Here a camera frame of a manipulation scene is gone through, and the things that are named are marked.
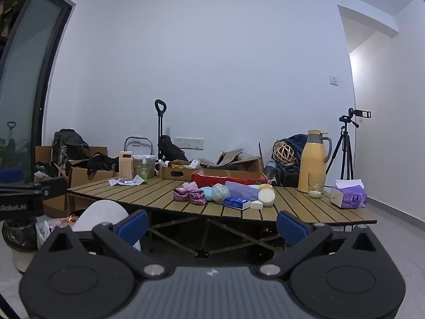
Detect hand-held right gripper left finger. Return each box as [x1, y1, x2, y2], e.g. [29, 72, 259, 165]
[33, 210, 168, 278]

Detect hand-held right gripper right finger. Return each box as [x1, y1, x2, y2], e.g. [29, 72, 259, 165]
[258, 211, 390, 277]

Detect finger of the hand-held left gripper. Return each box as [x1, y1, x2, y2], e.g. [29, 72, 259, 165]
[0, 169, 24, 184]
[0, 177, 69, 203]

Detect blue tissue packet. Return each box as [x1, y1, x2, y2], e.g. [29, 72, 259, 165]
[224, 196, 251, 210]

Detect purple towel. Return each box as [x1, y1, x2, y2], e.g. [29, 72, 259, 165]
[225, 181, 260, 201]

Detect mesh bath ball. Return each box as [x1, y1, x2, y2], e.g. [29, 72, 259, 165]
[212, 183, 231, 205]

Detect red cardboard box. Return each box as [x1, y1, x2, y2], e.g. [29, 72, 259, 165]
[192, 168, 269, 188]

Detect trash bin black bag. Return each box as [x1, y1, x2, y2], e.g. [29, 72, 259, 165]
[1, 217, 40, 274]

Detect colourful snack packets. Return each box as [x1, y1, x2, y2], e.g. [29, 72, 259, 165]
[36, 214, 79, 240]

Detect white rounded object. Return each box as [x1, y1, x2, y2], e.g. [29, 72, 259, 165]
[71, 199, 142, 252]

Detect glass cup with candle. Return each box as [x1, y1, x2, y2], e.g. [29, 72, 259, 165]
[308, 173, 325, 199]

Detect white paper leaflet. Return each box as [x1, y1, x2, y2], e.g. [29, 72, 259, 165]
[108, 176, 145, 186]

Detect dark green backpack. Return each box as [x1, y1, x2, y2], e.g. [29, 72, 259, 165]
[51, 128, 91, 167]

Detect black luggage bag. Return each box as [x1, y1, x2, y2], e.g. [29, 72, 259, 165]
[275, 164, 301, 188]

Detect black clothes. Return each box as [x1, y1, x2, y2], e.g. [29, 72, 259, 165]
[86, 152, 120, 174]

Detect tan paper carton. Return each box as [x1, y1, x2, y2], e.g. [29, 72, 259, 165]
[119, 151, 135, 182]

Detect blue water bottle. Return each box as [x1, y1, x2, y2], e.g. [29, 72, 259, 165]
[265, 159, 278, 181]

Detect clear plastic grain container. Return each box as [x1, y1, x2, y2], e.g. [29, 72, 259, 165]
[133, 154, 157, 180]

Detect yellow thermos jug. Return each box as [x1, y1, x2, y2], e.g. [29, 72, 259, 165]
[298, 129, 333, 193]

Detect purple tissue box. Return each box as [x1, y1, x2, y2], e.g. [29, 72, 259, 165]
[330, 179, 368, 209]

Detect small brown cardboard box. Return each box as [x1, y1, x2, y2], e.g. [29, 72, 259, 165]
[159, 164, 200, 182]

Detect rattan ball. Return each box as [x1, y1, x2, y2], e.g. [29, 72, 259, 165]
[273, 140, 296, 165]

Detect large open cardboard box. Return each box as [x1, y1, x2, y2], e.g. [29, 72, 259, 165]
[199, 142, 265, 174]

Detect blue fabric bag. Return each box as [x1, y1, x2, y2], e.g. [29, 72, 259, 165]
[282, 134, 309, 167]

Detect black trolley bag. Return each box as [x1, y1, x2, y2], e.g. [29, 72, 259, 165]
[157, 135, 189, 162]

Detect beige cloth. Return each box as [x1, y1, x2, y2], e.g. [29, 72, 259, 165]
[217, 148, 245, 166]

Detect black tripod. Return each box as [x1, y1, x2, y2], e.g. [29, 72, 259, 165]
[325, 116, 360, 182]

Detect black framed glass door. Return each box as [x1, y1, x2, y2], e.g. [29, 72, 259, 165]
[0, 0, 74, 187]

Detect metal folding stool frame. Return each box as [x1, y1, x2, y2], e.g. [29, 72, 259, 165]
[124, 136, 154, 156]

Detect white wall socket panel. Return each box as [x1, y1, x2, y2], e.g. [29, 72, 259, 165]
[175, 137, 204, 150]

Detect black trolley handle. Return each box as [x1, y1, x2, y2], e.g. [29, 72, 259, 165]
[154, 99, 168, 160]

